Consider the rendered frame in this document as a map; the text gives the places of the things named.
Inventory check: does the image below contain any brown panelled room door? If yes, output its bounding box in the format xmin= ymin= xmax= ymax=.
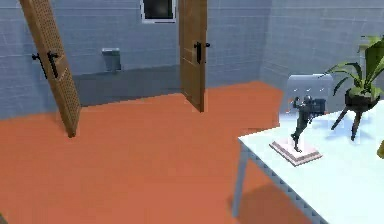
xmin=178 ymin=0 xmax=209 ymax=114

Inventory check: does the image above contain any white framed dark window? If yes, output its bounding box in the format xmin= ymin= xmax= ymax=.
xmin=140 ymin=0 xmax=178 ymax=25

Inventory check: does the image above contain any grey chair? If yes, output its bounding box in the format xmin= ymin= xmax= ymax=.
xmin=282 ymin=73 xmax=335 ymax=118

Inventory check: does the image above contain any brown perforated room door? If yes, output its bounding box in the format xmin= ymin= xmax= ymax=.
xmin=18 ymin=0 xmax=83 ymax=139

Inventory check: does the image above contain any white table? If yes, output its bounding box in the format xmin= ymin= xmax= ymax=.
xmin=231 ymin=99 xmax=384 ymax=224

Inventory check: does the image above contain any green plant in black pot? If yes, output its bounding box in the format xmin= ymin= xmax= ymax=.
xmin=321 ymin=34 xmax=384 ymax=142

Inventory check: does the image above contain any grey wall box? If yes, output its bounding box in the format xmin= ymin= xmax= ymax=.
xmin=101 ymin=47 xmax=123 ymax=73

